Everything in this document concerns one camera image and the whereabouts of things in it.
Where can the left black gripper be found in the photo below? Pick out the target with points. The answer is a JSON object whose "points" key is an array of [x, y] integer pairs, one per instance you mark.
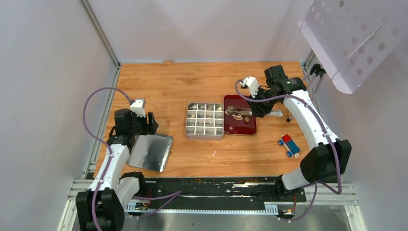
{"points": [[149, 129]]}

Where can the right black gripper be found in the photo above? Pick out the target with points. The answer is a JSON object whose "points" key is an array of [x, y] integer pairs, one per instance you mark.
{"points": [[258, 110]]}

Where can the metal tongs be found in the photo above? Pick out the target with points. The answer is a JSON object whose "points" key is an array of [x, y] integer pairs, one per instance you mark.
{"points": [[236, 111]]}

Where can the silver tin lid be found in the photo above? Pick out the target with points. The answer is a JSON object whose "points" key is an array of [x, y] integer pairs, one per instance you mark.
{"points": [[151, 152]]}

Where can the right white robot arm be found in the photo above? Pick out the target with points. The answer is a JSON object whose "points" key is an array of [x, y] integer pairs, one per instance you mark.
{"points": [[328, 155]]}

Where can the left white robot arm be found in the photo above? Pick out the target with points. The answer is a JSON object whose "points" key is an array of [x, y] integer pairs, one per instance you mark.
{"points": [[101, 206]]}

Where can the red rectangular tray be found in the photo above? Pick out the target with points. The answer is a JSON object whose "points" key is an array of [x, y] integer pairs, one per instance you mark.
{"points": [[235, 125]]}

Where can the red blue toy car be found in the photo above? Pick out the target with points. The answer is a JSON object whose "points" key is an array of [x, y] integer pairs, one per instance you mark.
{"points": [[292, 150]]}

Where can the silver compartment tin box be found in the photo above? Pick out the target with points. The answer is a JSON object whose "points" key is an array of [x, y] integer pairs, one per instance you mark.
{"points": [[204, 122]]}

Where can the small tripod stand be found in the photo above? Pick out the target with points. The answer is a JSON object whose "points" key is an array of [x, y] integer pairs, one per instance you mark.
{"points": [[310, 84]]}

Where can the white perforated metal panel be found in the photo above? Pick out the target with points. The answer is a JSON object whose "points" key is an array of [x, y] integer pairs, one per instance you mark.
{"points": [[351, 38]]}

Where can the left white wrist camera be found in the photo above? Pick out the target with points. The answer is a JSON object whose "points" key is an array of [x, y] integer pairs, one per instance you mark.
{"points": [[138, 106]]}

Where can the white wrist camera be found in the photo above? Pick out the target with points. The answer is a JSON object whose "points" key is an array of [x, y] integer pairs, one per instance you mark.
{"points": [[251, 84], [138, 106]]}

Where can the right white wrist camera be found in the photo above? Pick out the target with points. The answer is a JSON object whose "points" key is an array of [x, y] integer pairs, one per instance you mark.
{"points": [[251, 84]]}

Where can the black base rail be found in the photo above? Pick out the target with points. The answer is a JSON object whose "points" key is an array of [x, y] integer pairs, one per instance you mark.
{"points": [[237, 194]]}

